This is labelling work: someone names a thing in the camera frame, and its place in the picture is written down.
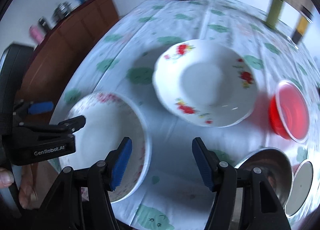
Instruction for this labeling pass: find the pink floral rim plate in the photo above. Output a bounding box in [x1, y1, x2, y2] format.
[59, 92, 152, 203]

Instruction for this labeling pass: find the red flower scalloped plate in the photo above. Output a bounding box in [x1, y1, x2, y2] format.
[152, 39, 258, 127]

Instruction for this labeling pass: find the red plastic bowl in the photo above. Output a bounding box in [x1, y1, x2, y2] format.
[268, 80, 310, 143]

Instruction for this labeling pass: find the person's left hand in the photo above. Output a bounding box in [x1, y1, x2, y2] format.
[0, 161, 38, 210]

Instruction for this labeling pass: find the brown wooden sideboard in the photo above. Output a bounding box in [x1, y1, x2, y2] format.
[15, 0, 119, 104]

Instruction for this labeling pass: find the stainless steel bowl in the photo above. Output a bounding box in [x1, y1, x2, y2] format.
[235, 147, 293, 208]

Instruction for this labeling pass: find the pink thermos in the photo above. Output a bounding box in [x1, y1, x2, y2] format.
[29, 25, 44, 44]

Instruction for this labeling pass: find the black thermos flask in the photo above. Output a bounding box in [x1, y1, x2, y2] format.
[38, 17, 52, 34]

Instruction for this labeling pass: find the cloud print tablecloth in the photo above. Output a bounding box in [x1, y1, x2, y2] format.
[52, 0, 319, 229]

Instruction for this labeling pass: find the silver rice cooker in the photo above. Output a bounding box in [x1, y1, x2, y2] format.
[53, 2, 72, 23]

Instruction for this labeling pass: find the clear tea bottle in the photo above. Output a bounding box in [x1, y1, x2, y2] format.
[291, 6, 312, 45]

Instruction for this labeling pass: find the green tumbler bottle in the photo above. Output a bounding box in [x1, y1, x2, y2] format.
[265, 0, 284, 29]

